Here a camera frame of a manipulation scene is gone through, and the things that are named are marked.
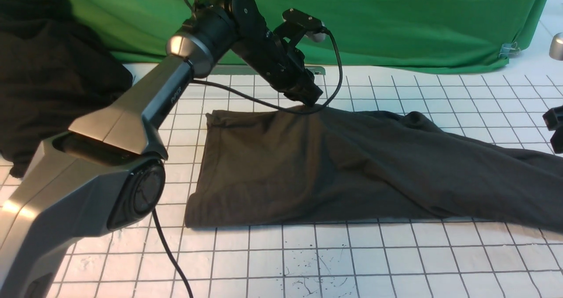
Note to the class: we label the silver binder clip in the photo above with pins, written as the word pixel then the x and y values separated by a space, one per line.
pixel 509 50

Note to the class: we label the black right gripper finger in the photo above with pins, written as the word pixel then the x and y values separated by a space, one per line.
pixel 553 119

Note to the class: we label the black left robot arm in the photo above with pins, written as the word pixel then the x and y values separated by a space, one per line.
pixel 107 171

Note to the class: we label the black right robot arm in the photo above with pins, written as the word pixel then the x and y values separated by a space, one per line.
pixel 556 49

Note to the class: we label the gray metal bar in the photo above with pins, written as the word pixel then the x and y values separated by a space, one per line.
pixel 246 70

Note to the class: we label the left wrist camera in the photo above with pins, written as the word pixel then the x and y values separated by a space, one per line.
pixel 297 25

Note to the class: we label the black crumpled cloth pile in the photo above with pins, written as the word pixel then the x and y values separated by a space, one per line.
pixel 54 69

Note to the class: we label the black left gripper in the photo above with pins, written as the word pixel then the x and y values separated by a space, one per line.
pixel 281 65

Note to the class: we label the green backdrop cloth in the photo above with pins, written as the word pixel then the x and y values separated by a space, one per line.
pixel 429 36

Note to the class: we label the gray long sleeve shirt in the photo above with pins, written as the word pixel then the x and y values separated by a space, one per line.
pixel 337 166

